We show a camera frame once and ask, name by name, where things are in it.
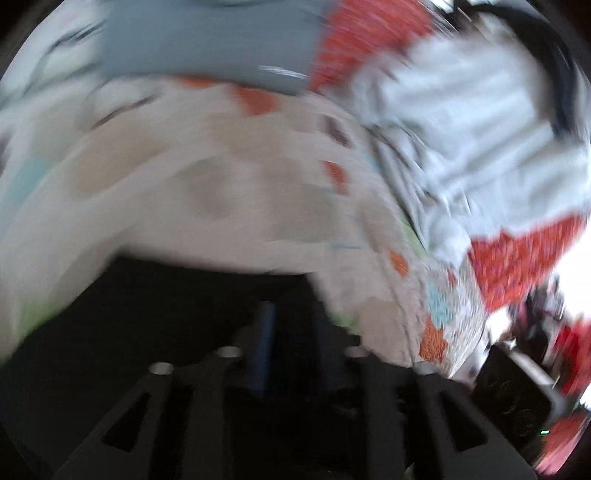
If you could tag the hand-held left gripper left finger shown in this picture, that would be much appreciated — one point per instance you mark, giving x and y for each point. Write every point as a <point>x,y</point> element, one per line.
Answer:
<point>265,355</point>

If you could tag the light grey crumpled garment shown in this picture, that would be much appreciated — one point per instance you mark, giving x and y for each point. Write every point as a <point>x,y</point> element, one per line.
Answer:
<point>480,138</point>

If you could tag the red patterned cloth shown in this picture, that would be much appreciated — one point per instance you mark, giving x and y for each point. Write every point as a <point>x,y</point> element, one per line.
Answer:
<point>572,350</point>
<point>517,263</point>

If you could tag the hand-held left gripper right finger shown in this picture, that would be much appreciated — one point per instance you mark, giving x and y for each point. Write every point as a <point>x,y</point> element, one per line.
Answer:
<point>323,364</point>

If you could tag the grey folded cloth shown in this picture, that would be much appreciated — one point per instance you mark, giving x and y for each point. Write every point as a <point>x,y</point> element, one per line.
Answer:
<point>207,41</point>

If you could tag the patchwork printed blanket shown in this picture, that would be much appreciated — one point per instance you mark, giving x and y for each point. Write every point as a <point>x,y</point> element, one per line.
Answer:
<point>207,184</point>

